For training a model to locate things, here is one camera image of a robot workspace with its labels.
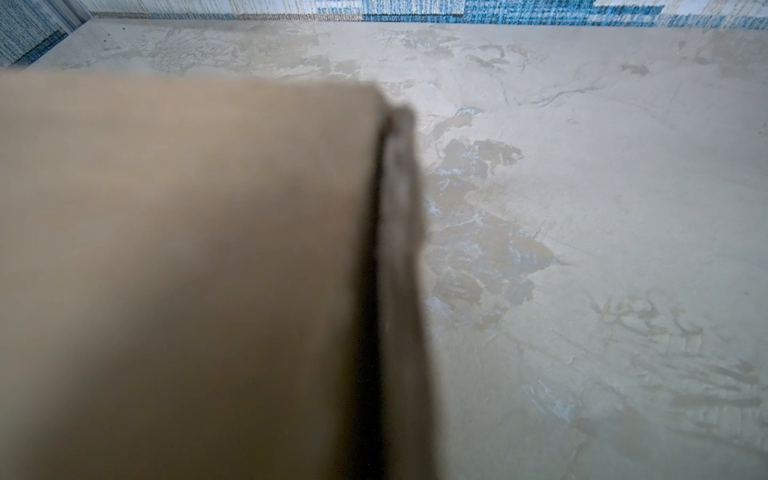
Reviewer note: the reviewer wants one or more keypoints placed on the brown cardboard box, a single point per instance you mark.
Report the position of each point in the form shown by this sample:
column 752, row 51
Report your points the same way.
column 210, row 278

